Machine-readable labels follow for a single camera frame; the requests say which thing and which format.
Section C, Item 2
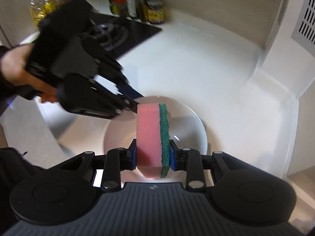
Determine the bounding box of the pink green sponge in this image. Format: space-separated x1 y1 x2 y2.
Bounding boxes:
136 103 170 179

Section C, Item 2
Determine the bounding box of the person left hand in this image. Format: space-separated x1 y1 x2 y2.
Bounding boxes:
1 44 57 103

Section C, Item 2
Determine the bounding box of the black gas stove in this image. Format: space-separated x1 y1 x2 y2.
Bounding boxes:
81 12 162 59

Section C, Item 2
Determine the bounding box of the red cap jar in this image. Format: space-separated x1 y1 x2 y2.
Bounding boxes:
108 0 128 17

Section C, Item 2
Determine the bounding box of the yellow label sauce jar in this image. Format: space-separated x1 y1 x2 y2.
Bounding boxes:
147 0 164 25

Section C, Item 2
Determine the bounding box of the grey wall vent grille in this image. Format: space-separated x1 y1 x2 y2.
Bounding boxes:
292 0 315 56

